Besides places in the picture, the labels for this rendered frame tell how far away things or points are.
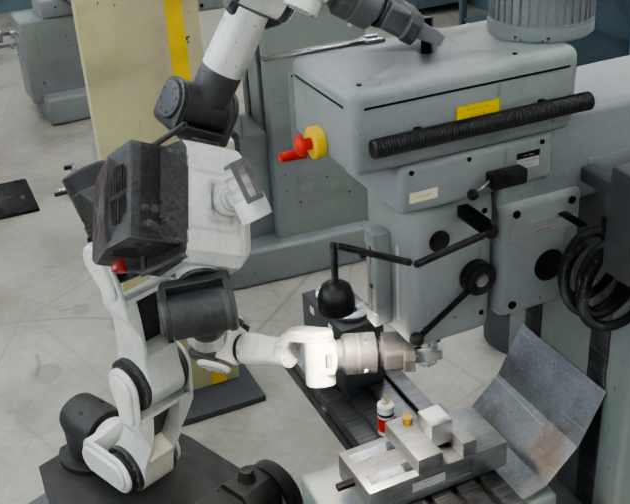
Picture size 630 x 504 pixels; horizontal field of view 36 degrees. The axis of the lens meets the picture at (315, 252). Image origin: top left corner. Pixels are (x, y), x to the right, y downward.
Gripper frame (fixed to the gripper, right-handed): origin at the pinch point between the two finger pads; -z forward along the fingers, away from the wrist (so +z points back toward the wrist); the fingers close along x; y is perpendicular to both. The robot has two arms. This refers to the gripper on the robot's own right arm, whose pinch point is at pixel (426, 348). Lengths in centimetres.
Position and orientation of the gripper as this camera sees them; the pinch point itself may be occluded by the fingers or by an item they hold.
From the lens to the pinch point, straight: 210.4
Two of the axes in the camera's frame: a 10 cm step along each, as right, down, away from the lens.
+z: -10.0, 0.7, -0.4
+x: -0.7, -4.7, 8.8
